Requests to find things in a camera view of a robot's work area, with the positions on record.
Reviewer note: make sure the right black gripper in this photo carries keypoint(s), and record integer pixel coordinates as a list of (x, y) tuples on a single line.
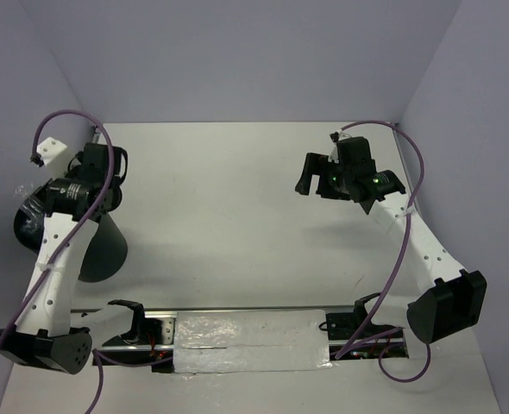
[(317, 164)]

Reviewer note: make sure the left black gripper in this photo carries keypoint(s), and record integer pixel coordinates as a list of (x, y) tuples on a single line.
[(72, 170)]

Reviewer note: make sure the clear bottle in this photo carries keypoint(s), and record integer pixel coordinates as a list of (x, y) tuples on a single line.
[(33, 198)]

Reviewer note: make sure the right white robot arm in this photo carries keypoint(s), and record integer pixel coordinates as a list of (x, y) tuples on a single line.
[(429, 292)]

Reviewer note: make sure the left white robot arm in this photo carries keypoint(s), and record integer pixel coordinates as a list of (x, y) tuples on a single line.
[(67, 223)]

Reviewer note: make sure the black cylindrical bin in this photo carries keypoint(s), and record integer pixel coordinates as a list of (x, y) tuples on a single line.
[(105, 255)]

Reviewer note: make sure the silver taped cover plate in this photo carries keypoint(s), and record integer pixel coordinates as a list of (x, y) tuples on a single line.
[(250, 341)]

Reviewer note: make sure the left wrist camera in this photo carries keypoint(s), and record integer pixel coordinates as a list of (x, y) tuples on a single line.
[(53, 155)]

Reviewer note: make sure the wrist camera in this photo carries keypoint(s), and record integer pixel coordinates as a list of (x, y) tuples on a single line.
[(53, 155), (353, 148)]

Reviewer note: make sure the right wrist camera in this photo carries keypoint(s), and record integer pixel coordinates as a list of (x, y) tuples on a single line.
[(353, 148)]

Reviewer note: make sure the metal base rail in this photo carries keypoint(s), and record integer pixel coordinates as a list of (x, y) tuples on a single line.
[(154, 347)]

